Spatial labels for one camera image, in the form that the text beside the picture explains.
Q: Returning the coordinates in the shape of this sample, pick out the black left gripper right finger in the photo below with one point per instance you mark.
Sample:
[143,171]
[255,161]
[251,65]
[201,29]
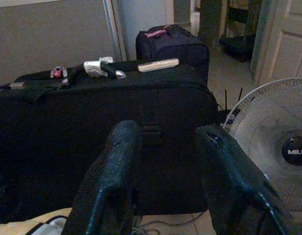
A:
[226,176]

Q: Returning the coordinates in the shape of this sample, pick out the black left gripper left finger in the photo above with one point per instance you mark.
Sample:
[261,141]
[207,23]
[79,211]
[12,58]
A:
[111,171]

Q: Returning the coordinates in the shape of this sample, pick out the black router with antennas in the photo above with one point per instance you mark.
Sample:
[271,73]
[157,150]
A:
[225,115]

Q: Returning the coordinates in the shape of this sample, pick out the large black fabric suitcase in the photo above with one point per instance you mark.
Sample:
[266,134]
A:
[55,134]

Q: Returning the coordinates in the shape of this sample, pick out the white standing fan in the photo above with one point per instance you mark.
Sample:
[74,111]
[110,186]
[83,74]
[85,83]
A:
[263,117]

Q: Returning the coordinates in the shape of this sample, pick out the white plastic device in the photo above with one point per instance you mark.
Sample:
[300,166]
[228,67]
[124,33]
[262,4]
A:
[53,226]

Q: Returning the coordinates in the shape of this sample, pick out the white luggage tag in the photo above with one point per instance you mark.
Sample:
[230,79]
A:
[92,67]

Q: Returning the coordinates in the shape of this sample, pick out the red padlock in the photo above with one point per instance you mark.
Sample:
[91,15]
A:
[57,72]

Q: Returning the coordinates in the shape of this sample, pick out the white flat remote control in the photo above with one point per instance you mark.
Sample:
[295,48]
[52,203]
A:
[158,64]

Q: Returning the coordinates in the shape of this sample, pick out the black rolling cart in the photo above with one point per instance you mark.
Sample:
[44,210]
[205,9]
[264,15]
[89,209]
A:
[236,46]

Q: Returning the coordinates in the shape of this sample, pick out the small black fabric suitcase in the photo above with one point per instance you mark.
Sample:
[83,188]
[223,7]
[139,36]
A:
[180,49]

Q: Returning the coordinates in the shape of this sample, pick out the white panel door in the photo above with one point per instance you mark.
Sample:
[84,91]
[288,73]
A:
[287,49]

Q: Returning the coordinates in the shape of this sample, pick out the grey metal pole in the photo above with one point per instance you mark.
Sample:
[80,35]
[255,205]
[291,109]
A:
[111,29]

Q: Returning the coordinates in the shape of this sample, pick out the pink luggage ribbon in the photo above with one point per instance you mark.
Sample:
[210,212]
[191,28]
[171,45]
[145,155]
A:
[154,33]

